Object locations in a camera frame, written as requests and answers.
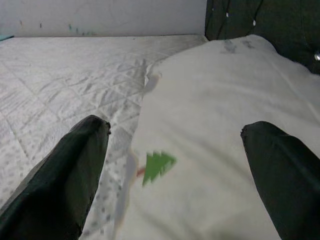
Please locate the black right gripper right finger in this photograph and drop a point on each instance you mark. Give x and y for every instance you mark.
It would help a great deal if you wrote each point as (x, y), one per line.
(287, 180)

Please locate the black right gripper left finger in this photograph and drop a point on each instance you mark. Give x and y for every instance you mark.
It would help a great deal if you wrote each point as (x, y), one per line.
(57, 185)

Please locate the white pillow with green tree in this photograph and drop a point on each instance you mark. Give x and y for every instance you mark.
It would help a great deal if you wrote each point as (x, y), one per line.
(212, 100)

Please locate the silver quilted mattress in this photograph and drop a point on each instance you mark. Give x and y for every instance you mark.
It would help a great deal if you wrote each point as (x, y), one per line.
(62, 75)

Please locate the dark tufted headboard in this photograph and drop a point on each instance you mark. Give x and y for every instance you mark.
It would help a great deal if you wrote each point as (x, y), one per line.
(275, 22)

